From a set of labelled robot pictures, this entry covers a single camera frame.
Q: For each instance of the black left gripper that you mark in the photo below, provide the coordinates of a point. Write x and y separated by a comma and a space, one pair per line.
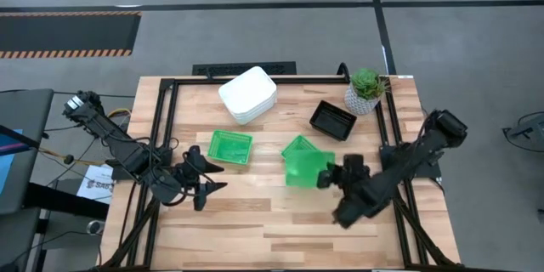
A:
193, 174

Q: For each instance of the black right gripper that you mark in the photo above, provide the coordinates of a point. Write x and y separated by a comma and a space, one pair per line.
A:
353, 174

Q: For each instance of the green plastic mesh basket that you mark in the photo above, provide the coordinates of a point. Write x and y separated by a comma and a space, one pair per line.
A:
306, 170
229, 149
297, 146

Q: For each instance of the white plastic storage bin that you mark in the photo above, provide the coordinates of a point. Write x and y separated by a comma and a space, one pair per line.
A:
246, 91

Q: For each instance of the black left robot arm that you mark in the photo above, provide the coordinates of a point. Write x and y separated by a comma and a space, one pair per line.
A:
123, 149

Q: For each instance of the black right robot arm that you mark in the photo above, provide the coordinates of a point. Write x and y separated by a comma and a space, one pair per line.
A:
404, 170

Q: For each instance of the white triangle-pattern plant pot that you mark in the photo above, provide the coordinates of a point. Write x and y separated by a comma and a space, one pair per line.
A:
359, 104

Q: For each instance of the green succulent plant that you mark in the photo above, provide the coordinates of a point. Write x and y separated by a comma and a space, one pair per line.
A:
366, 83

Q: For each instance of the black floor grate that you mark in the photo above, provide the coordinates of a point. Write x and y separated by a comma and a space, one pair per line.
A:
212, 69

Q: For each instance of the white printed paper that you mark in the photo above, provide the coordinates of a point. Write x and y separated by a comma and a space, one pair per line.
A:
95, 183

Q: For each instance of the round silver can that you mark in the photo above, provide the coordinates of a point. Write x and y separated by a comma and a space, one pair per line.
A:
95, 227

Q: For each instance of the grey side desk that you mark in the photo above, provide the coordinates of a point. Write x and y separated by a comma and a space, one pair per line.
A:
25, 110

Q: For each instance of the blue sheet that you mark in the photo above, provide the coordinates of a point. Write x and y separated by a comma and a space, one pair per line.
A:
8, 166

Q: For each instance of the black hazard-striped floor mat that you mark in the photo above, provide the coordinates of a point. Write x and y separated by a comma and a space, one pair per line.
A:
64, 34

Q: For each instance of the grey chair base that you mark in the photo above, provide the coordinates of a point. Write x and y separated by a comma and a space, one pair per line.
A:
529, 129

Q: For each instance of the black arched bracket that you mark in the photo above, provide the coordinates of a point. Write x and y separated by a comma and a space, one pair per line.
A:
339, 69

